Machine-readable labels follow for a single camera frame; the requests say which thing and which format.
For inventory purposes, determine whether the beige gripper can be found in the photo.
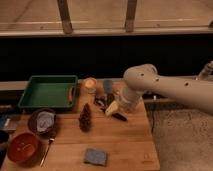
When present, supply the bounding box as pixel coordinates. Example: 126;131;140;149
105;101;127;122

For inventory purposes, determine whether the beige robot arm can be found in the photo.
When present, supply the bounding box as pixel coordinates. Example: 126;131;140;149
115;64;213;116

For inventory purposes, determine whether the orange carrot in tray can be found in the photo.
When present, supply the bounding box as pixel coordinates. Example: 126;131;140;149
68;87;73;103

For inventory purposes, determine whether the green plastic tray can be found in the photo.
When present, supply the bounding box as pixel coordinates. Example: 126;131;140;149
18;75;78;110

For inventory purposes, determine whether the dark utensil pile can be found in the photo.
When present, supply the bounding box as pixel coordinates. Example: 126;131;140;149
94;93;115;112

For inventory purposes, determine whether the blue grey can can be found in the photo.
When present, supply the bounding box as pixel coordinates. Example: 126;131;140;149
103;79;113;94

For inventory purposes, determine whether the small yellow cup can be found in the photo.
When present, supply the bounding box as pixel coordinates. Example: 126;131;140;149
83;77;97;94

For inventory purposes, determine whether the blue sponge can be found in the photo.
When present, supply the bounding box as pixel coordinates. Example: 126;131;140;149
84;148;108;166

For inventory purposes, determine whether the metal spoon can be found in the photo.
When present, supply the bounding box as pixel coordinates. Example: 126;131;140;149
40;137;55;167

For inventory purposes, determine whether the dark bowl with cloth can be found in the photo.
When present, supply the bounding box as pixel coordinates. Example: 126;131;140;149
28;108;56;135

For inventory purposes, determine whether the orange bowl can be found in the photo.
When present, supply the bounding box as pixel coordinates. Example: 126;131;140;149
7;132;40;164

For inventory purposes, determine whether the blue object at edge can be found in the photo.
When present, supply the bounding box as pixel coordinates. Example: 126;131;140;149
0;114;20;132

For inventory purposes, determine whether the right wooden post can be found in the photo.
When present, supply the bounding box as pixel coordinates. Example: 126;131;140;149
124;0;137;32

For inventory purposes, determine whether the wooden post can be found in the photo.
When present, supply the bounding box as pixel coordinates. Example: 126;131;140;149
57;0;73;34
124;0;137;32

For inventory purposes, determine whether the left wooden post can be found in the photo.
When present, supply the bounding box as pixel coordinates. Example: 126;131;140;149
57;0;73;34

